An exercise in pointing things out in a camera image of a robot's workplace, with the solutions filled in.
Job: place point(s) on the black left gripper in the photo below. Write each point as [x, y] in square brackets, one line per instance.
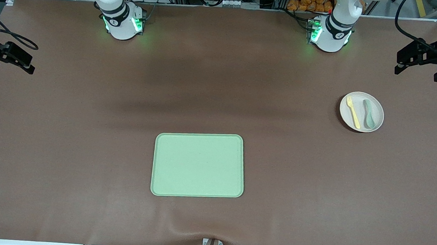
[435, 54]

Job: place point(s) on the orange packets pile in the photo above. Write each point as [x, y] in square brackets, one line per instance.
[311, 2]

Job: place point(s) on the white terminal block row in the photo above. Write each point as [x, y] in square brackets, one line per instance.
[229, 2]

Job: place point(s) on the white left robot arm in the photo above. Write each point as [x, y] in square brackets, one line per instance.
[330, 40]

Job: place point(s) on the light green rectangular tray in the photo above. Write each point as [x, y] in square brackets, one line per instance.
[198, 165]

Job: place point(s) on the round cream plate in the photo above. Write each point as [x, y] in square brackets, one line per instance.
[380, 112]

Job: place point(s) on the brown table mat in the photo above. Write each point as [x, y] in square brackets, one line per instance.
[86, 148]

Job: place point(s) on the yellow plastic fork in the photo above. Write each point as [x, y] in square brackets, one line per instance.
[354, 114]

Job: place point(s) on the pale green plastic spoon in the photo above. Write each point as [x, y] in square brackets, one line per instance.
[370, 119]

